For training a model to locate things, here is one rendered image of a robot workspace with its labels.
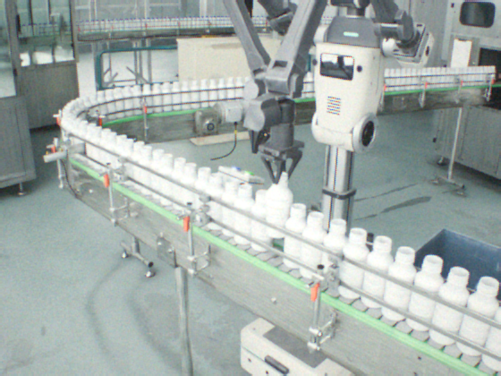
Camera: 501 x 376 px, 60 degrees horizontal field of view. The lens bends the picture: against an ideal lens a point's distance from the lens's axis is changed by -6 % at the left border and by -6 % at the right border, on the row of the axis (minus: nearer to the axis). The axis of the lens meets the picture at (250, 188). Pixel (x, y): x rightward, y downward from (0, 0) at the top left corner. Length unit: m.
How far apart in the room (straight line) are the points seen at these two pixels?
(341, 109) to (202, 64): 3.71
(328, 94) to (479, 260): 0.77
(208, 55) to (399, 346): 4.56
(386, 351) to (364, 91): 0.92
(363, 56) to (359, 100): 0.15
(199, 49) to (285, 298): 4.26
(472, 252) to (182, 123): 1.86
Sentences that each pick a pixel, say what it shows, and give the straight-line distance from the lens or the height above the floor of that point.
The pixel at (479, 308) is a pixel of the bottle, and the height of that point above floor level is 1.12.
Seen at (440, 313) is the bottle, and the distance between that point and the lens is 1.00.
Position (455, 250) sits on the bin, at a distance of 1.66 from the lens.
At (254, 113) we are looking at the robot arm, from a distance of 1.03.
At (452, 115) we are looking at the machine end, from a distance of 5.14.
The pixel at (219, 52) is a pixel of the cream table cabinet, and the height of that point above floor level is 1.06.
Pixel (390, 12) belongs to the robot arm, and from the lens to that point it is 1.45.
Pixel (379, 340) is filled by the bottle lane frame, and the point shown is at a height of 0.96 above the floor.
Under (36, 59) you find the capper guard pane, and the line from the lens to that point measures 6.32.
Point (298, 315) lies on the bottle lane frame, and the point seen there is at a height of 0.90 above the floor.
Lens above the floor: 1.64
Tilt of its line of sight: 23 degrees down
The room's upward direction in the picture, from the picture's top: 1 degrees clockwise
